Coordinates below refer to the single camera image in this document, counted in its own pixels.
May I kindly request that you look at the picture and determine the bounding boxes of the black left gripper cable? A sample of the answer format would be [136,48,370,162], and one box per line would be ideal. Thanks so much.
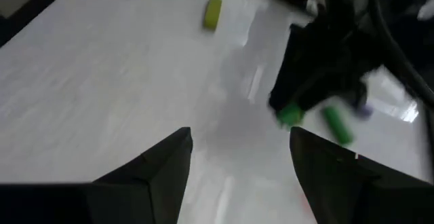
[368,0,434,108]

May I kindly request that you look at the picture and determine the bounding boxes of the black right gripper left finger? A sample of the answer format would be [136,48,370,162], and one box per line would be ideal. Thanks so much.
[92,126,193,224]

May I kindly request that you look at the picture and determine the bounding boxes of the olive flat block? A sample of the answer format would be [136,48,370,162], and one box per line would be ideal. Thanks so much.
[202,0,224,32]

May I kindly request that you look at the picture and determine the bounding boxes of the dark green small brick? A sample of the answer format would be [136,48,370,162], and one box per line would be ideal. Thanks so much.
[276,102,305,129]

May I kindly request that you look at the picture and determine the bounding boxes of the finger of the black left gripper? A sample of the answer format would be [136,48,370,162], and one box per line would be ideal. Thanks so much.
[267,77,306,116]
[349,79,371,111]

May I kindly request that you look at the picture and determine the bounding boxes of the purple long flat block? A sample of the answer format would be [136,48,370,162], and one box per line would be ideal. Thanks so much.
[354,103,374,119]

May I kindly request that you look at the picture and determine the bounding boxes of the green long block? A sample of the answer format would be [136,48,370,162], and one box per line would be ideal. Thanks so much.
[321,105,355,147]

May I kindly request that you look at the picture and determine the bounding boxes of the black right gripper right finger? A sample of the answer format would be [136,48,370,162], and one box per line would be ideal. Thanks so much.
[290,126,380,224]

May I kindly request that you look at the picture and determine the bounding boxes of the white table cover sheet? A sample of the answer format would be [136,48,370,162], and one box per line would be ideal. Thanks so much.
[0,0,430,224]

